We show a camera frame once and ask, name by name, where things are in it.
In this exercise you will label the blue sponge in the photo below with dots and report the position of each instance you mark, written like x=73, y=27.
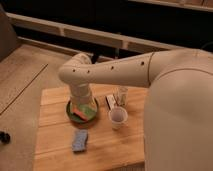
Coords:
x=80, y=140

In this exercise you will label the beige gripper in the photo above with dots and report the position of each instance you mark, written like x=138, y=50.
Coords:
x=81, y=94

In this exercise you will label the black caster wheel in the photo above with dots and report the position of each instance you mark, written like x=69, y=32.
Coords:
x=4, y=137

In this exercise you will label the green ceramic bowl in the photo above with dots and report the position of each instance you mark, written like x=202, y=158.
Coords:
x=90, y=110

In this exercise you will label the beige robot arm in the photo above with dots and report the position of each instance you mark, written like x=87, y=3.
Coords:
x=178, y=110

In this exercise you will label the small white brown box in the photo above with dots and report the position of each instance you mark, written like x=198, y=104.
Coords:
x=111, y=101

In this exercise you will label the white ceramic cup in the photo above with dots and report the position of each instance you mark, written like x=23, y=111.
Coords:
x=117, y=116

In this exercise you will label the red orange pepper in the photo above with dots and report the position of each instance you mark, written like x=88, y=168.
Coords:
x=80, y=114

